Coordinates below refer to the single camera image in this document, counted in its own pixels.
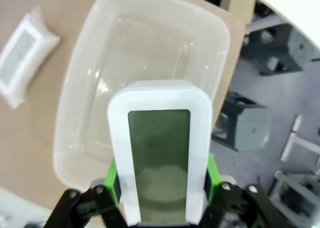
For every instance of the bubble-wrapped white clock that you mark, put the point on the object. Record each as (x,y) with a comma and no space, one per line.
(22,53)

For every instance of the clear plastic storage container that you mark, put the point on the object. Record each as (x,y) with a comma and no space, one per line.
(140,38)

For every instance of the white metal bracket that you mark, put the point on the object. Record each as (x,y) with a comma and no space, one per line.
(291,143)

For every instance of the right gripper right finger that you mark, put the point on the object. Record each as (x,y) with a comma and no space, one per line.
(213,185)

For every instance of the dark metal floor frame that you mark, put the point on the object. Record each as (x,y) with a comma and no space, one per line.
(280,50)

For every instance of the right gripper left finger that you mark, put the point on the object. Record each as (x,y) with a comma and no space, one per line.
(110,185)

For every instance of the white slotted base plate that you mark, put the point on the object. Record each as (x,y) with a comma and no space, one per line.
(15,208)

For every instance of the white digital alarm clock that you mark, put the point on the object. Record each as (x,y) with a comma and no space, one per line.
(160,105)

